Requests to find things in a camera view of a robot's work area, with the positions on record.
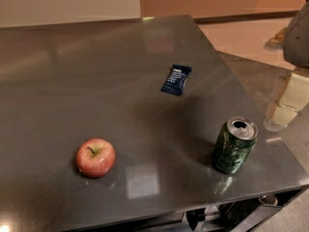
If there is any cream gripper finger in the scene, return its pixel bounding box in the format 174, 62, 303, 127
267, 27, 287, 46
264, 69, 309, 131

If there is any green soda can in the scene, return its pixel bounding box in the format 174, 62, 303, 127
212, 116, 258, 174

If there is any dark blue snack wrapper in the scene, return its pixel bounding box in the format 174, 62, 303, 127
160, 65, 192, 96

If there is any black equipment under table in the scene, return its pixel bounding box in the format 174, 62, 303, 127
137, 189, 302, 232

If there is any red apple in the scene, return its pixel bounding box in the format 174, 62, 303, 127
75, 138, 116, 178

